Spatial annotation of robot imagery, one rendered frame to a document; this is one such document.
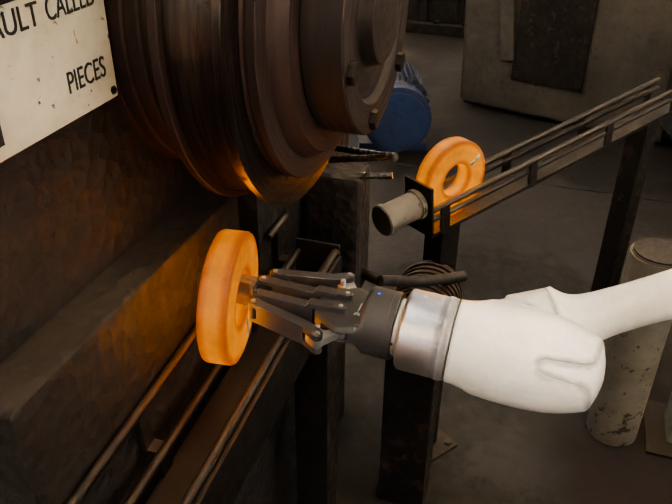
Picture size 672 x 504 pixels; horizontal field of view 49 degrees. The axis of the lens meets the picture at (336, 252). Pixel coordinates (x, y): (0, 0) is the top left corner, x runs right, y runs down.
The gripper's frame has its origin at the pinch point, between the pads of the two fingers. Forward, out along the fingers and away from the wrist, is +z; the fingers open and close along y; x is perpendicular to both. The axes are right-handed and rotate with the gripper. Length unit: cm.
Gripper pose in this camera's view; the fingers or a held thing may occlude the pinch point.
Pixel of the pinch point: (227, 285)
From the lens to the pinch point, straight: 84.9
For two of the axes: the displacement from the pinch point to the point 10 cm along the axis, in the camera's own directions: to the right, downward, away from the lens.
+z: -9.5, -2.1, 2.3
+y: 3.1, -5.0, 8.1
